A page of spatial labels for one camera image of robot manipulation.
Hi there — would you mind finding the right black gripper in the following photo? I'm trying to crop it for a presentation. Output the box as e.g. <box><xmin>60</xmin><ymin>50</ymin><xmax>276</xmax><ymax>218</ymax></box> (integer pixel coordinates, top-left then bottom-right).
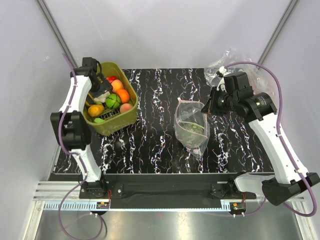
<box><xmin>201</xmin><ymin>86</ymin><xmax>238</xmax><ymax>117</ymax></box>

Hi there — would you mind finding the white cauliflower toy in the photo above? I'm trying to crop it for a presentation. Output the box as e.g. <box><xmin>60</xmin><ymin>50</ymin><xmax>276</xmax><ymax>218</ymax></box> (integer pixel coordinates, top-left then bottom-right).
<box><xmin>93</xmin><ymin>92</ymin><xmax>110</xmax><ymax>104</ymax></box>

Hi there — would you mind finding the green striped watermelon toy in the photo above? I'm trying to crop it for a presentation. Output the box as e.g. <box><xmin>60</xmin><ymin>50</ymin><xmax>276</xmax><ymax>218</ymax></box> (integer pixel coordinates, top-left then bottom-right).
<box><xmin>105</xmin><ymin>93</ymin><xmax>122</xmax><ymax>109</ymax></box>

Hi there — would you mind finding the clear zip top bag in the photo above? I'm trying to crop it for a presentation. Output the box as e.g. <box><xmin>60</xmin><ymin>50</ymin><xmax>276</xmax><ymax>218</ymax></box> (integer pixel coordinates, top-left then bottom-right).
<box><xmin>174</xmin><ymin>98</ymin><xmax>210</xmax><ymax>159</ymax></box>

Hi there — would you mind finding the green netted melon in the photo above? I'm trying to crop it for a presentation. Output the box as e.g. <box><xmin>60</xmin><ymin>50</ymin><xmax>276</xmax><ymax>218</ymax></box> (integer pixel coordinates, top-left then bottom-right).
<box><xmin>179</xmin><ymin>121</ymin><xmax>205</xmax><ymax>135</ymax></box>

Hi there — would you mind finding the orange fruit toy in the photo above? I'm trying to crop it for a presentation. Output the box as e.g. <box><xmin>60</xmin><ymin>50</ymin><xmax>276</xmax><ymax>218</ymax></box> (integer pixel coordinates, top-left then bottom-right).
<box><xmin>116</xmin><ymin>88</ymin><xmax>130</xmax><ymax>104</ymax></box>

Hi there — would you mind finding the olive green plastic bin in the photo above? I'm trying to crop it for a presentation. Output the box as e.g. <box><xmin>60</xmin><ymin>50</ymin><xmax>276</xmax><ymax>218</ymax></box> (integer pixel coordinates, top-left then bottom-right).
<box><xmin>83</xmin><ymin>62</ymin><xmax>139</xmax><ymax>136</ymax></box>

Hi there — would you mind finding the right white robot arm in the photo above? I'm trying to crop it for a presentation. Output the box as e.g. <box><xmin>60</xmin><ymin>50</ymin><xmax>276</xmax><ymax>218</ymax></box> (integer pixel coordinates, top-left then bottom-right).
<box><xmin>201</xmin><ymin>71</ymin><xmax>320</xmax><ymax>206</ymax></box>

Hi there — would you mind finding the red tomato toy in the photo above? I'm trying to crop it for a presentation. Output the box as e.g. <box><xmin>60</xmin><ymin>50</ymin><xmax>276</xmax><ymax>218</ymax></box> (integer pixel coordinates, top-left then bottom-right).
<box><xmin>106</xmin><ymin>75</ymin><xmax>118</xmax><ymax>83</ymax></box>

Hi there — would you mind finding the pink peach upper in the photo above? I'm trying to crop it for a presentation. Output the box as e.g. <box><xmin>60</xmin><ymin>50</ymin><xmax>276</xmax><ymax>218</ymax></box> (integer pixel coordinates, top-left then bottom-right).
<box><xmin>111</xmin><ymin>79</ymin><xmax>124</xmax><ymax>94</ymax></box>

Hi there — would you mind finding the pink peach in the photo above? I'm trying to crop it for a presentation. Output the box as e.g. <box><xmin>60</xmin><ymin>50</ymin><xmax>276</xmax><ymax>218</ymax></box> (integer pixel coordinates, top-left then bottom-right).
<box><xmin>111</xmin><ymin>79</ymin><xmax>124</xmax><ymax>94</ymax></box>
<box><xmin>119</xmin><ymin>103</ymin><xmax>133</xmax><ymax>114</ymax></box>

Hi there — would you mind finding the pink peach lower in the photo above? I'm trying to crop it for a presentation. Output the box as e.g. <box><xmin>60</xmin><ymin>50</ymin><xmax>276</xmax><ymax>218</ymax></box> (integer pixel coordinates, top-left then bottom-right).
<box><xmin>119</xmin><ymin>103</ymin><xmax>133</xmax><ymax>114</ymax></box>

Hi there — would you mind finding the green pepper toy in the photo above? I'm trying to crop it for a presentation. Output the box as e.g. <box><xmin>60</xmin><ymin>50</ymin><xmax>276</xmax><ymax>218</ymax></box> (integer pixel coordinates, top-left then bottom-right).
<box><xmin>93</xmin><ymin>117</ymin><xmax>105</xmax><ymax>124</ymax></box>

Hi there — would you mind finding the pile of clear bags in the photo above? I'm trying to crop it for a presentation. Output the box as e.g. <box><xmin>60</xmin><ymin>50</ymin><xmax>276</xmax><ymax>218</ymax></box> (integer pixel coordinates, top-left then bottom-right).
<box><xmin>204</xmin><ymin>48</ymin><xmax>279</xmax><ymax>103</ymax></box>

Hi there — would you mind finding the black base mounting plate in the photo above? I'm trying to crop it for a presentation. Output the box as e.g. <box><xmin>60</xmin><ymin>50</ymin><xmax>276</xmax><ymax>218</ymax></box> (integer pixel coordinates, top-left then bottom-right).
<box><xmin>78</xmin><ymin>173</ymin><xmax>257</xmax><ymax>201</ymax></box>

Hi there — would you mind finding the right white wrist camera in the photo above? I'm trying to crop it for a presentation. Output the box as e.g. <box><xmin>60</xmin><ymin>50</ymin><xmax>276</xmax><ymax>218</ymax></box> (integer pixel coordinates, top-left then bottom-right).
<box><xmin>216</xmin><ymin>66</ymin><xmax>229</xmax><ymax>93</ymax></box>

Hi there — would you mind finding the aluminium frame rail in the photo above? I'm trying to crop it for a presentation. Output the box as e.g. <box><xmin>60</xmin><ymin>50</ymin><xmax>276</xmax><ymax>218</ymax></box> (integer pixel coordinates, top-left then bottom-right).
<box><xmin>32</xmin><ymin>181</ymin><xmax>306</xmax><ymax>203</ymax></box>

